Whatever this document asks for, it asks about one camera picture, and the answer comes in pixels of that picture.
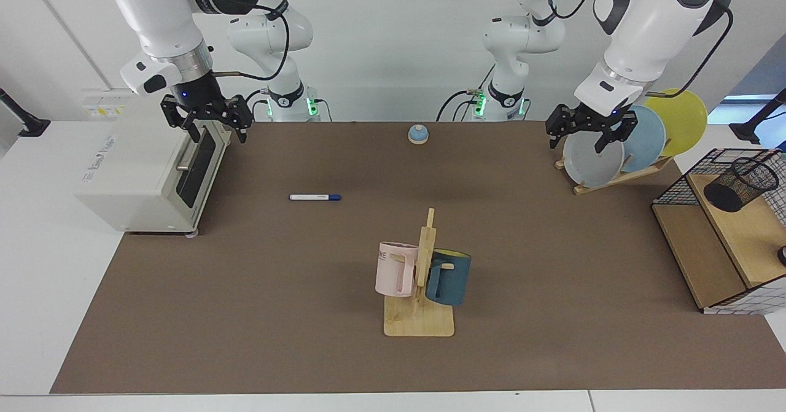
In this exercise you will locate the wooden plate rack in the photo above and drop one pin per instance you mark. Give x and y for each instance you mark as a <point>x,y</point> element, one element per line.
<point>614,182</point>

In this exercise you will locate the pale toaster oven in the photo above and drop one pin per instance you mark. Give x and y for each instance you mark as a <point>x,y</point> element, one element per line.
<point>135,172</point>

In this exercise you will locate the black round object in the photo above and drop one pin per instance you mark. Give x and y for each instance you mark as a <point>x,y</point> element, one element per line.
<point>782,256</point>

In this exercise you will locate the yellow plate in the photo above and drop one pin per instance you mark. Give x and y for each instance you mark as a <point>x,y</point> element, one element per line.
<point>684,123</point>

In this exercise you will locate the brown table cloth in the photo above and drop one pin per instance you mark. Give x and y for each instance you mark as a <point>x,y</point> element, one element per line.
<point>307,314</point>

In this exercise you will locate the pink cup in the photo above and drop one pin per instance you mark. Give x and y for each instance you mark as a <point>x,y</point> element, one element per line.
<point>390,274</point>

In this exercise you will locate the wooden cup stand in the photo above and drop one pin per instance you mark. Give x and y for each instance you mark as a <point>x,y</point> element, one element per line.
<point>424,323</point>

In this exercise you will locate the white wall socket strip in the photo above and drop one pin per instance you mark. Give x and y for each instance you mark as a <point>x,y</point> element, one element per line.
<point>104,106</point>

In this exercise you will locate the black mesh pen holder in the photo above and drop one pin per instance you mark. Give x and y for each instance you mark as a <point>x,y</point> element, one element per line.
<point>734,191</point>

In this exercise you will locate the light blue plate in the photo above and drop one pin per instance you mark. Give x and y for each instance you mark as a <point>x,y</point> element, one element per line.
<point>646,139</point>

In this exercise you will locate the white marker with blue cap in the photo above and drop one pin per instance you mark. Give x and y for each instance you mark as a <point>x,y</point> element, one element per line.
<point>310,197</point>

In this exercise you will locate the grey plate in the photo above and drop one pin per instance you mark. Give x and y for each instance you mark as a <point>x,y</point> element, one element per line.
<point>589,163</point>

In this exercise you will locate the teal cup with yellow inside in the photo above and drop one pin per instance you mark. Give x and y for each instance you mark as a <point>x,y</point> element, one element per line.
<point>454,280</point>

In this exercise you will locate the small blue round bell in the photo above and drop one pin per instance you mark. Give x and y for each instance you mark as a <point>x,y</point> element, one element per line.
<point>418,133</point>

